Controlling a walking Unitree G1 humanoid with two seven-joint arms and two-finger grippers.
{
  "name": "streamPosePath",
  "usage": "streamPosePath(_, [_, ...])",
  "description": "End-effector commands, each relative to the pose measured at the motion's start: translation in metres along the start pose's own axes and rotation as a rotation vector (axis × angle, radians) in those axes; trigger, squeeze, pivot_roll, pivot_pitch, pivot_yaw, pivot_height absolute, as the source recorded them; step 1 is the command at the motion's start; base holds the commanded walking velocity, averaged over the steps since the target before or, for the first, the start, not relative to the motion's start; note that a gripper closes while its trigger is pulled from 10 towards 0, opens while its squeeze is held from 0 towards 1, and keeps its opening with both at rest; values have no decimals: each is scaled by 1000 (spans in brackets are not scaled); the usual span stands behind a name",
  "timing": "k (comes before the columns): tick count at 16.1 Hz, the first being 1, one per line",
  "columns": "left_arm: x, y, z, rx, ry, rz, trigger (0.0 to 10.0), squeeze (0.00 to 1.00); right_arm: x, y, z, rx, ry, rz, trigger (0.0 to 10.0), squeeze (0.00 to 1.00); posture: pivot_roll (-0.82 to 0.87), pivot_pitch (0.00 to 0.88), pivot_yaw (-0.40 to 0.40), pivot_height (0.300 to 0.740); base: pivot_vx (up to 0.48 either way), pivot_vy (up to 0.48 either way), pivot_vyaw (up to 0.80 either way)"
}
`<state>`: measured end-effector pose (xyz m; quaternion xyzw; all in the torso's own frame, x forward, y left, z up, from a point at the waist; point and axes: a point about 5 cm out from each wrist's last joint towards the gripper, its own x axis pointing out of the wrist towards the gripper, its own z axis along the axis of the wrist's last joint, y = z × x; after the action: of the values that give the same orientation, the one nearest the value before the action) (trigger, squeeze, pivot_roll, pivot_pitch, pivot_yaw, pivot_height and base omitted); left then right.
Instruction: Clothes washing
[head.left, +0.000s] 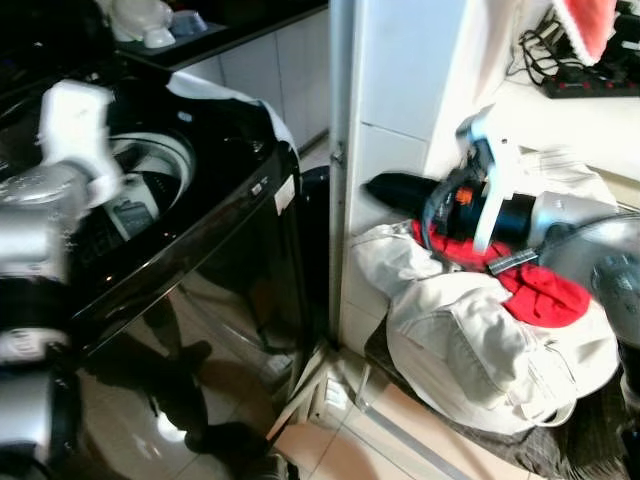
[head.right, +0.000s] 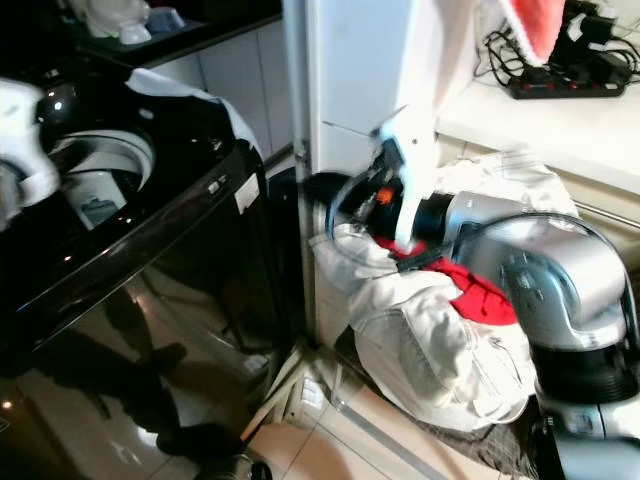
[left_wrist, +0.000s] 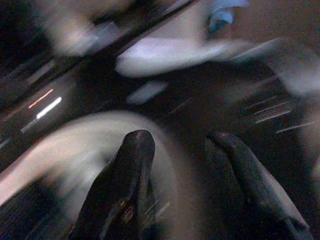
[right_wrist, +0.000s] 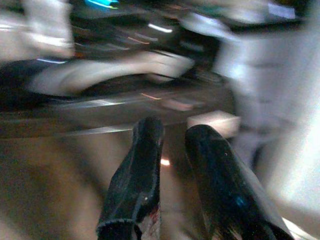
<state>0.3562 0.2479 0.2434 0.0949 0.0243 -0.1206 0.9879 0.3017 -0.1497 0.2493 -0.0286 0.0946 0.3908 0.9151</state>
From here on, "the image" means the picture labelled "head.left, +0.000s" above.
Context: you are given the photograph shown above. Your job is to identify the tangled black power cables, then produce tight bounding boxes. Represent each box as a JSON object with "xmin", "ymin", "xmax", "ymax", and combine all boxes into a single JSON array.
[{"xmin": 508, "ymin": 15, "xmax": 640, "ymax": 83}]

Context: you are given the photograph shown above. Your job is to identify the black top-load washing machine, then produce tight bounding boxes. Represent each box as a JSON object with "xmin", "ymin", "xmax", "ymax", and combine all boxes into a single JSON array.
[{"xmin": 0, "ymin": 58, "xmax": 307, "ymax": 480}]

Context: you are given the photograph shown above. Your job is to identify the small blue box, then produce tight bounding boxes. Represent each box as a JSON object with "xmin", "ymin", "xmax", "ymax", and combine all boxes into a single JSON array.
[{"xmin": 169, "ymin": 9, "xmax": 210, "ymax": 37}]

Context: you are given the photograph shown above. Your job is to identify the white cabinet column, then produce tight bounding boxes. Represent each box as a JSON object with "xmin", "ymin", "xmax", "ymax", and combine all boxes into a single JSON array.
[{"xmin": 327, "ymin": 0, "xmax": 506, "ymax": 353}]

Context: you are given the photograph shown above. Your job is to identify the cream white jacket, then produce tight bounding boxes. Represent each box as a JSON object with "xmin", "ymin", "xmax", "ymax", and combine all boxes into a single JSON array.
[{"xmin": 350, "ymin": 145, "xmax": 623, "ymax": 437}]

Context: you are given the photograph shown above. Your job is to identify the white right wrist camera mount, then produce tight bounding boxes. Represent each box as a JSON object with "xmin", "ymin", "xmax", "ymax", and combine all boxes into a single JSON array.
[{"xmin": 457, "ymin": 104, "xmax": 528, "ymax": 257}]

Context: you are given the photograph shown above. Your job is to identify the dark kitchen countertop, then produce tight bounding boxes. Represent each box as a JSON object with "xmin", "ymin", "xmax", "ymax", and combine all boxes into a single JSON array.
[{"xmin": 114, "ymin": 0, "xmax": 331, "ymax": 72}]

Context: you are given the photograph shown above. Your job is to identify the red garment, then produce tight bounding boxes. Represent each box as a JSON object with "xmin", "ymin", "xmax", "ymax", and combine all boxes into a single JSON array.
[{"xmin": 411, "ymin": 217, "xmax": 594, "ymax": 327}]

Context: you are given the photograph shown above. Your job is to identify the white cloth on washer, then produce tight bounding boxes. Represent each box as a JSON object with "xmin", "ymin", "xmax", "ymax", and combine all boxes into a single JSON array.
[{"xmin": 164, "ymin": 70, "xmax": 300, "ymax": 153}]

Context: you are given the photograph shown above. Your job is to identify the black power strip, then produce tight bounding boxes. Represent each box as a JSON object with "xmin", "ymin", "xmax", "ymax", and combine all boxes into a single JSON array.
[{"xmin": 540, "ymin": 73, "xmax": 640, "ymax": 100}]

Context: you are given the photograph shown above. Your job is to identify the pink cloth with white trim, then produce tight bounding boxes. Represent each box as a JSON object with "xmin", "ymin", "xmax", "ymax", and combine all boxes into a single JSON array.
[{"xmin": 553, "ymin": 0, "xmax": 620, "ymax": 67}]

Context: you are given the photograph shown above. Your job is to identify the white plastic container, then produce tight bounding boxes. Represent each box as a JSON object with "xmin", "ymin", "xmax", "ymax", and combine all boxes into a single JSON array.
[{"xmin": 104, "ymin": 0, "xmax": 177, "ymax": 50}]

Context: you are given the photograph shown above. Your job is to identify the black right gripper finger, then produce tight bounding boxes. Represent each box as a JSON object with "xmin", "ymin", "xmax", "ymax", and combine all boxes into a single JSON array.
[
  {"xmin": 365, "ymin": 172, "xmax": 442, "ymax": 195},
  {"xmin": 367, "ymin": 191, "xmax": 440, "ymax": 214}
]

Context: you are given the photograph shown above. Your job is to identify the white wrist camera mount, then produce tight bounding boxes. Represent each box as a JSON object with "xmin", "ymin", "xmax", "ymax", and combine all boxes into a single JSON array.
[
  {"xmin": 457, "ymin": 104, "xmax": 528, "ymax": 257},
  {"xmin": 38, "ymin": 81, "xmax": 124, "ymax": 207}
]

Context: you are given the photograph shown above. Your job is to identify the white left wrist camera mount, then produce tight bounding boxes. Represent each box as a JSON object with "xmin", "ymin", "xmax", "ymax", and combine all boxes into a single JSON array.
[{"xmin": 38, "ymin": 81, "xmax": 124, "ymax": 207}]

